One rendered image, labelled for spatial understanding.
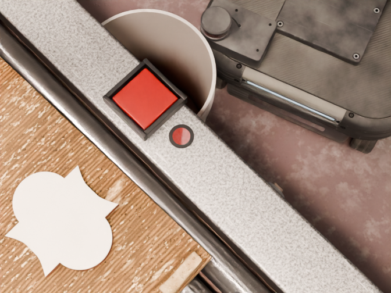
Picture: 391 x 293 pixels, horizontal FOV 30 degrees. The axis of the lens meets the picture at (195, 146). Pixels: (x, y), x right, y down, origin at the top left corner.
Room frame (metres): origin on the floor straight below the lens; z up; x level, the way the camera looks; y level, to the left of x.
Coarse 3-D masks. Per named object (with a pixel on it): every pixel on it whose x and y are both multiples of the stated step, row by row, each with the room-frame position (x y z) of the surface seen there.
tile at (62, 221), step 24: (24, 192) 0.20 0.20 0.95; (48, 192) 0.20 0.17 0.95; (72, 192) 0.20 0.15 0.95; (24, 216) 0.17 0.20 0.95; (48, 216) 0.17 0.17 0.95; (72, 216) 0.17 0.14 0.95; (96, 216) 0.17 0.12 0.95; (24, 240) 0.14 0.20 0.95; (48, 240) 0.14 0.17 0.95; (72, 240) 0.14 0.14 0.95; (96, 240) 0.14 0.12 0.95; (48, 264) 0.11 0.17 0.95; (72, 264) 0.11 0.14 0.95; (96, 264) 0.11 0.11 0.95
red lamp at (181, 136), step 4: (180, 128) 0.29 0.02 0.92; (184, 128) 0.29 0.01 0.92; (176, 132) 0.28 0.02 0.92; (180, 132) 0.28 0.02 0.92; (184, 132) 0.28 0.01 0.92; (188, 132) 0.28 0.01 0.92; (172, 136) 0.28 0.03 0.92; (176, 136) 0.28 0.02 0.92; (180, 136) 0.28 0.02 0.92; (184, 136) 0.28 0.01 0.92; (188, 136) 0.28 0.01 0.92; (176, 140) 0.27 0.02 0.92; (180, 140) 0.27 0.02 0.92; (184, 140) 0.27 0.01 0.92; (188, 140) 0.27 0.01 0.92; (180, 144) 0.27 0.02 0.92
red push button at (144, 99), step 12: (144, 72) 0.36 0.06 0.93; (132, 84) 0.34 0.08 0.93; (144, 84) 0.34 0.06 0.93; (156, 84) 0.34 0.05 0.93; (120, 96) 0.33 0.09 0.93; (132, 96) 0.33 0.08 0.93; (144, 96) 0.33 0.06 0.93; (156, 96) 0.32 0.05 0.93; (168, 96) 0.32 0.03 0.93; (132, 108) 0.31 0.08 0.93; (144, 108) 0.31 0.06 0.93; (156, 108) 0.31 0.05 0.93; (168, 108) 0.31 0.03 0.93; (144, 120) 0.29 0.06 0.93
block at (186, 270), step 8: (192, 256) 0.12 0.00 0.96; (184, 264) 0.11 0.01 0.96; (192, 264) 0.11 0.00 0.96; (200, 264) 0.11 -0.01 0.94; (176, 272) 0.10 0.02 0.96; (184, 272) 0.10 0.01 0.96; (192, 272) 0.10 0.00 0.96; (168, 280) 0.09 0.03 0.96; (176, 280) 0.09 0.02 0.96; (184, 280) 0.09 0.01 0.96; (160, 288) 0.08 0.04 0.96; (168, 288) 0.08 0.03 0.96; (176, 288) 0.08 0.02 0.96
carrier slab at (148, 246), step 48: (0, 96) 0.32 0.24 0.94; (0, 144) 0.26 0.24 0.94; (48, 144) 0.26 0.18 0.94; (0, 192) 0.20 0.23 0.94; (96, 192) 0.20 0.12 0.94; (0, 240) 0.14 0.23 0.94; (144, 240) 0.14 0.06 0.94; (192, 240) 0.14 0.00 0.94; (0, 288) 0.09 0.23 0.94; (48, 288) 0.09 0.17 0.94; (96, 288) 0.09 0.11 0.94; (144, 288) 0.09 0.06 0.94
